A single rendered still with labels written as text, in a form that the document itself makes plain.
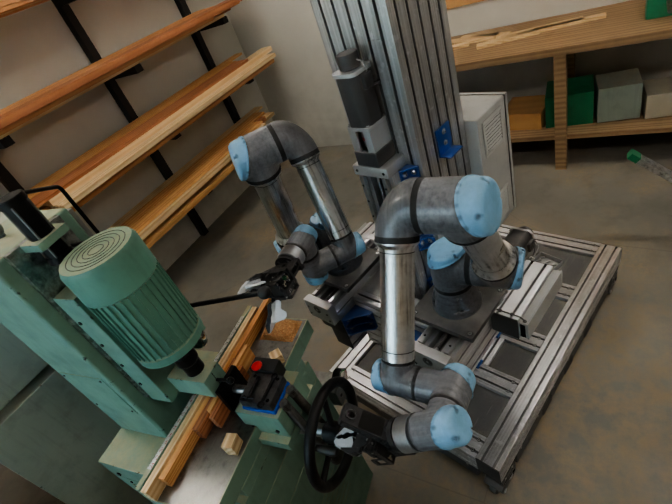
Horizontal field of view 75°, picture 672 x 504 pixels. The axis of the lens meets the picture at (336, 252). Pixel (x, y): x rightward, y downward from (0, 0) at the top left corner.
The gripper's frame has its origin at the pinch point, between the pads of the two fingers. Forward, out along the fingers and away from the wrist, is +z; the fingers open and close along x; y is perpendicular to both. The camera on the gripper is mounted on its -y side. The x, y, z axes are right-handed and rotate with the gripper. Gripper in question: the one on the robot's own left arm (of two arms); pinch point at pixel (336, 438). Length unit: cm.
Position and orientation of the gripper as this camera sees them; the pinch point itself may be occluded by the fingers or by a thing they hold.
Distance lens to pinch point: 113.6
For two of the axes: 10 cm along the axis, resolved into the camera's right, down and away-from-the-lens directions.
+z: -6.2, 3.9, 6.8
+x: 3.2, -6.6, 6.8
